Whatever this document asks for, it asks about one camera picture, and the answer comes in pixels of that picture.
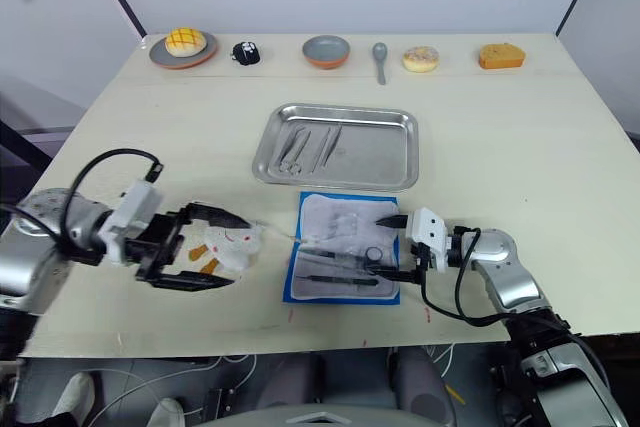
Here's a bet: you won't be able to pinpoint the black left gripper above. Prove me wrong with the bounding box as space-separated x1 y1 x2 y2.
124 201 251 293

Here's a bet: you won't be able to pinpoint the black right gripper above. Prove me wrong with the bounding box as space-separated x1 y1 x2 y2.
372 215 433 285

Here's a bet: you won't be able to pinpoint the steel surgical scissors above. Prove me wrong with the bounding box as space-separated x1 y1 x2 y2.
298 244 385 266

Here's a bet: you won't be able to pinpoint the blue surgical instrument pack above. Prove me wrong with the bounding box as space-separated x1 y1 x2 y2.
282 190 403 306

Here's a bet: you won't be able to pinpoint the metal tray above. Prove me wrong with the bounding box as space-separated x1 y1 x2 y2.
251 103 420 192

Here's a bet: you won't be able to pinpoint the clear plastic pouch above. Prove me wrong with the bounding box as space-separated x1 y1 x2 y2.
333 213 364 239

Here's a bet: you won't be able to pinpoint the thin white swab stick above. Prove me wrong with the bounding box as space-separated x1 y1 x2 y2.
263 226 307 243

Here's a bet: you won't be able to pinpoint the steel tweezers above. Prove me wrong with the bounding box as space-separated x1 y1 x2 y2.
313 124 344 172

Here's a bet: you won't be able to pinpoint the grey rounded shape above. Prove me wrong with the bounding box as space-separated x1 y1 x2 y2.
254 350 326 423
394 346 451 427

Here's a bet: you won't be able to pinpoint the white shoe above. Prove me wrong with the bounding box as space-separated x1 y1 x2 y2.
147 396 187 427
52 371 96 419

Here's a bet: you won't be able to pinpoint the sprinkled donut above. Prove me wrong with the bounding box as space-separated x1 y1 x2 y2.
402 45 441 72

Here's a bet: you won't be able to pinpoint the grey spoon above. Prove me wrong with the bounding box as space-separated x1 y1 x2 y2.
371 42 389 86

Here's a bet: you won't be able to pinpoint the grey plate with orange rim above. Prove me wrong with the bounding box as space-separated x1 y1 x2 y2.
148 30 220 70

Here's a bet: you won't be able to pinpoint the small black toy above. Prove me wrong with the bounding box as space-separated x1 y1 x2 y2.
231 40 261 66

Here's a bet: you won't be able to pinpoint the yellow pineapple bun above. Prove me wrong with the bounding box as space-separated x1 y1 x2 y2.
165 28 208 57

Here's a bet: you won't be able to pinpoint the grey bowl with orange outside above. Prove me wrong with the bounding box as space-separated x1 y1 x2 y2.
301 35 351 70

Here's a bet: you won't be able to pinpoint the orange cake slice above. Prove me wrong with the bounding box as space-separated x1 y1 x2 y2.
478 42 528 70

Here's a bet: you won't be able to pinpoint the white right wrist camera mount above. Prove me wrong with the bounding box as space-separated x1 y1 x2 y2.
404 206 451 273

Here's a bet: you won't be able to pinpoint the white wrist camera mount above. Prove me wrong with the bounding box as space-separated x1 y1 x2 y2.
97 180 165 266
404 206 451 273

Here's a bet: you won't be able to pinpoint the black-handled scalpel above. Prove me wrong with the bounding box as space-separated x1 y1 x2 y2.
297 272 380 289

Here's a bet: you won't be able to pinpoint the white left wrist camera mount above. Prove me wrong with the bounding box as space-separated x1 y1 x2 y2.
97 180 165 266

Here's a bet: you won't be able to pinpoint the steel ring-handled forceps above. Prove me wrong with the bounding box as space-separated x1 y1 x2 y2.
276 127 312 176

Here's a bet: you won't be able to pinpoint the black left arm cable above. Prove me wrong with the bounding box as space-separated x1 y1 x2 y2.
58 147 166 261

